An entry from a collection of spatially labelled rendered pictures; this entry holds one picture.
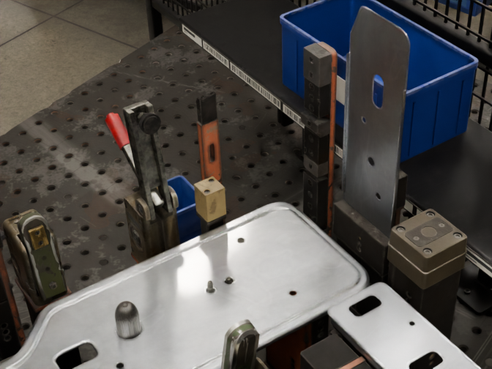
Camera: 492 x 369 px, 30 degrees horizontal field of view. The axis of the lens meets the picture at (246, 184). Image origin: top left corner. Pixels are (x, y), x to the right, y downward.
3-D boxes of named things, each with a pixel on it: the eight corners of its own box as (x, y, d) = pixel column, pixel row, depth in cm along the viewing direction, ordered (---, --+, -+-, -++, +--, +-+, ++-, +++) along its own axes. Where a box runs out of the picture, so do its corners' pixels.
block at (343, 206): (373, 381, 150) (384, 247, 132) (329, 336, 158) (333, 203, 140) (387, 373, 152) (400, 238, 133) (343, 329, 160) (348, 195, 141)
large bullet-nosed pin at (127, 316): (125, 350, 120) (119, 315, 116) (114, 335, 122) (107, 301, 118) (146, 340, 122) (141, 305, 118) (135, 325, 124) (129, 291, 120)
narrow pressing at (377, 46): (389, 242, 132) (408, 35, 111) (340, 200, 140) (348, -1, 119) (393, 241, 133) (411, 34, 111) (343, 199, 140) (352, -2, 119)
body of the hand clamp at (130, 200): (165, 378, 153) (142, 219, 130) (145, 352, 157) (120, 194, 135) (195, 362, 155) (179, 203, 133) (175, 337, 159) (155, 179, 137)
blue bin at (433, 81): (393, 168, 141) (399, 97, 133) (277, 81, 161) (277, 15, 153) (471, 129, 148) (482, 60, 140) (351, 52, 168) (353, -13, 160)
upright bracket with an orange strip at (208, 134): (218, 341, 158) (198, 99, 127) (214, 336, 159) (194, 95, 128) (232, 334, 160) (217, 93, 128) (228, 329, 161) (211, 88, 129)
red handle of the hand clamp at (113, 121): (148, 209, 130) (97, 116, 133) (145, 214, 132) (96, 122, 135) (173, 198, 131) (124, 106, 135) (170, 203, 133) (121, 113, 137)
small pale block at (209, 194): (218, 362, 155) (205, 196, 132) (208, 349, 157) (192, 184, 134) (236, 353, 156) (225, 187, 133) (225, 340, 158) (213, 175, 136)
